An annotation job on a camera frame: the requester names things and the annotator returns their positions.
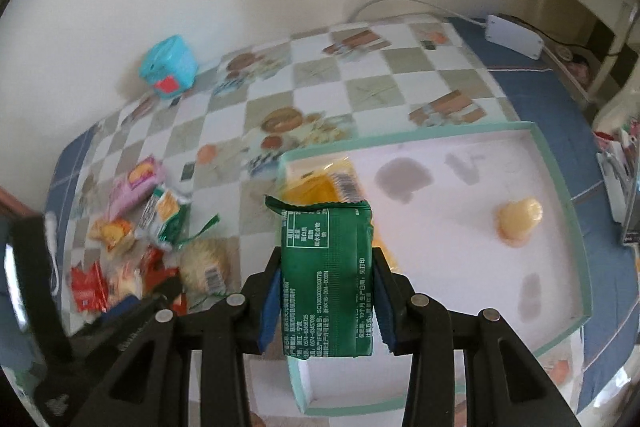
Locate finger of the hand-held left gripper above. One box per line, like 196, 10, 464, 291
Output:
100, 292, 151, 325
145, 276, 187, 314

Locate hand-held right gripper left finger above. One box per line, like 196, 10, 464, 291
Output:
67, 248, 283, 427

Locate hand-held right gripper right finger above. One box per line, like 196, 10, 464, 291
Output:
371, 247, 583, 427

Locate white tray with teal rim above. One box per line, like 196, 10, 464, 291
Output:
277, 121, 593, 417

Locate red orange snack packet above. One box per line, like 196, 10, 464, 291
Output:
140, 247, 177, 284

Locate round pastry clear packet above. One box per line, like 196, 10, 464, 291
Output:
175, 214, 232, 297

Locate orange bread snack packet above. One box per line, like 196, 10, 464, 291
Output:
89, 217, 136, 254

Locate green white snack packet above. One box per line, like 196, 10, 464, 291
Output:
137, 187, 193, 248

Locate pink snack packet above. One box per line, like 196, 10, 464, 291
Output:
109, 157, 166, 223

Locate yellow snack packet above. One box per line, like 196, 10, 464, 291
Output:
282, 157, 401, 273

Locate round yellow jelly snack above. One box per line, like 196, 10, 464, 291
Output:
492, 197, 543, 249

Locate teal toy box red label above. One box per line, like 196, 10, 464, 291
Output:
139, 35, 200, 100

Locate checkered printed tablecloth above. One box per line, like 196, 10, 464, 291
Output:
45, 14, 640, 427

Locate white red printed packages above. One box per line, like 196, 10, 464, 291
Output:
594, 122, 640, 248

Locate white power strip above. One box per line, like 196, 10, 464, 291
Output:
484, 14, 546, 60

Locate brown wooden post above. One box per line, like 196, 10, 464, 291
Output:
0, 187, 37, 218

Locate white power cable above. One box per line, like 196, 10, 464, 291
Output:
350, 0, 488, 28

